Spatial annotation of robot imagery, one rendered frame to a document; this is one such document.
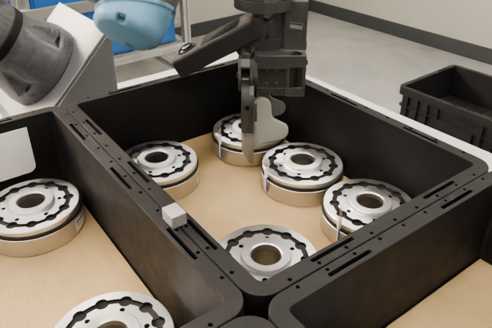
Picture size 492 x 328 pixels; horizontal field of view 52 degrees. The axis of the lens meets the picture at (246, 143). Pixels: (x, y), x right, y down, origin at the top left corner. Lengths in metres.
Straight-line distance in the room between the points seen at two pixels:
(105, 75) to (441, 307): 0.62
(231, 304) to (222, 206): 0.26
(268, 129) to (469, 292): 0.29
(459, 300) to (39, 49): 0.69
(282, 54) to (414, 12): 3.42
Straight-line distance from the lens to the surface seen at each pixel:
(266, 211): 0.60
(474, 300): 0.54
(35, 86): 0.89
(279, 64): 0.60
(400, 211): 0.45
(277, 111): 0.70
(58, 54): 0.89
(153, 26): 0.53
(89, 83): 0.87
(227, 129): 0.71
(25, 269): 0.57
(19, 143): 0.65
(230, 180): 0.65
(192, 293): 0.41
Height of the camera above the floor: 1.19
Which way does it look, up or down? 30 degrees down
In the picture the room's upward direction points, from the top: straight up
